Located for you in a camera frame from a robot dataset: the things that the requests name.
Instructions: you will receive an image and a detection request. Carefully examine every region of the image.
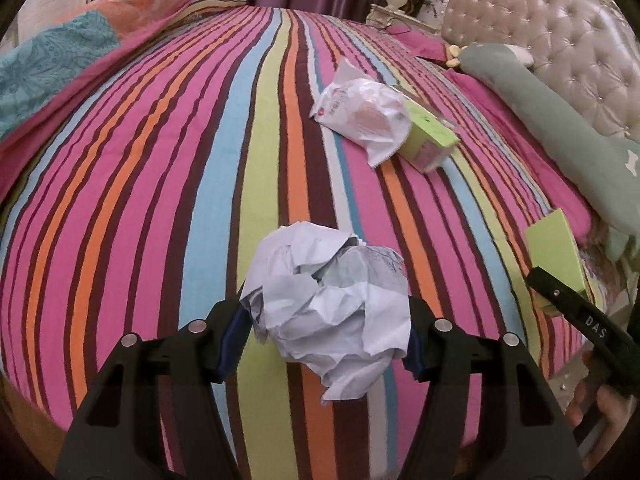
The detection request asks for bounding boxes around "pink pillow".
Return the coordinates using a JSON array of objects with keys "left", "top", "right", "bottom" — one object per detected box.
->
[{"left": 386, "top": 24, "right": 448, "bottom": 64}]

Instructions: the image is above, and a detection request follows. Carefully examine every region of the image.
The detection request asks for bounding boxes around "green long bolster pillow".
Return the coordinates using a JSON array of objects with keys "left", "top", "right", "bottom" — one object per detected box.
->
[{"left": 459, "top": 44, "right": 639, "bottom": 269}]

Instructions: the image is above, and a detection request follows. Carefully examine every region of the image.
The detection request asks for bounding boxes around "yellow plush toy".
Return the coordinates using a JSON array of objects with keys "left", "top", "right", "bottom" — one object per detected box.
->
[{"left": 446, "top": 44, "right": 464, "bottom": 68}]

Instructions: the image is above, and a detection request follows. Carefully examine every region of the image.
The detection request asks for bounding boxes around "orange teal folded quilt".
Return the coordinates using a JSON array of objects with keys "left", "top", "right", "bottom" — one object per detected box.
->
[{"left": 1, "top": 0, "right": 245, "bottom": 196}]

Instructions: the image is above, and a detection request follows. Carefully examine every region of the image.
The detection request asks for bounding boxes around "green box with label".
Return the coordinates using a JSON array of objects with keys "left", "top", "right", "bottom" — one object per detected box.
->
[{"left": 524, "top": 209, "right": 588, "bottom": 318}]

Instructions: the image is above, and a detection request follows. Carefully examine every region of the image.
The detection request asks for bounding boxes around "white nightstand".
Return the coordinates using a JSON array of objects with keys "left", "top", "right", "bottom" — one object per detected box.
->
[{"left": 366, "top": 3, "right": 440, "bottom": 36}]

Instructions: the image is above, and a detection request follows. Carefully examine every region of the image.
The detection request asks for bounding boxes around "white wardrobe cabinet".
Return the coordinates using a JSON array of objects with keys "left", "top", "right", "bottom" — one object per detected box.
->
[{"left": 2, "top": 0, "right": 86, "bottom": 50}]

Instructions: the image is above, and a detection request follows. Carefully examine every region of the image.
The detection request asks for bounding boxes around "grey-white paper ball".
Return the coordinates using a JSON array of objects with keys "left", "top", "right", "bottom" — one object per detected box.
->
[{"left": 241, "top": 222, "right": 411, "bottom": 403}]

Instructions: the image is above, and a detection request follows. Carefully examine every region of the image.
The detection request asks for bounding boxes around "person's right hand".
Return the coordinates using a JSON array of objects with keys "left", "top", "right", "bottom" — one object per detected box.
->
[{"left": 565, "top": 379, "right": 638, "bottom": 472}]

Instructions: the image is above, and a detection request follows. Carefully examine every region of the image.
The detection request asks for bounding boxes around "white plastic bag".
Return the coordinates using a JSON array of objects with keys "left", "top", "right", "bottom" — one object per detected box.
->
[{"left": 309, "top": 58, "right": 412, "bottom": 168}]

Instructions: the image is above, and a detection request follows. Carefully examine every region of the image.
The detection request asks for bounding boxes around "striped colourful bed sheet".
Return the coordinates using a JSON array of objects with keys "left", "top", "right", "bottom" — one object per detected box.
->
[{"left": 1, "top": 0, "right": 605, "bottom": 479}]

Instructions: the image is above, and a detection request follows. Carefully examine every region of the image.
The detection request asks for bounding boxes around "pink blanket under bolster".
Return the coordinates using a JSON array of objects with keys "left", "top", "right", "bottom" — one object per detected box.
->
[{"left": 445, "top": 70, "right": 597, "bottom": 247}]

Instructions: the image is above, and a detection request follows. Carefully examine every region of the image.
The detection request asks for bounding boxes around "green cardboard box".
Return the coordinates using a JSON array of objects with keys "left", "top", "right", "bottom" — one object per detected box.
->
[{"left": 392, "top": 86, "right": 460, "bottom": 174}]

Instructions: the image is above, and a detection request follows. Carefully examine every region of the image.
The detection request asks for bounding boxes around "tufted beige headboard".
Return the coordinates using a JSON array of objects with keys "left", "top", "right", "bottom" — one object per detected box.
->
[{"left": 440, "top": 0, "right": 639, "bottom": 140}]

